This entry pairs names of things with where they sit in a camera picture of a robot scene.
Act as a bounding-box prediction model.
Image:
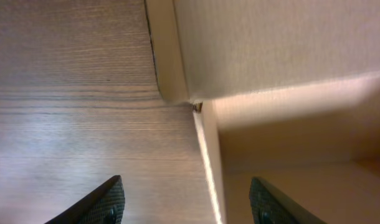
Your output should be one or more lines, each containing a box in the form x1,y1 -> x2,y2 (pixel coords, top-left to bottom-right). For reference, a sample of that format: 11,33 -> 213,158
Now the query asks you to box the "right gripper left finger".
46,175 -> 125,224

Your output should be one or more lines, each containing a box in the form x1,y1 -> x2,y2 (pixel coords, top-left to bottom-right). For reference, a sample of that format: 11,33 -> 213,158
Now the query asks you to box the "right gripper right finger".
249,177 -> 325,224

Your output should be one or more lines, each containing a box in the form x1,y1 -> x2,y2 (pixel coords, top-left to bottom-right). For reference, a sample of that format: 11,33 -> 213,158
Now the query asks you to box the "cardboard box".
145,0 -> 380,223

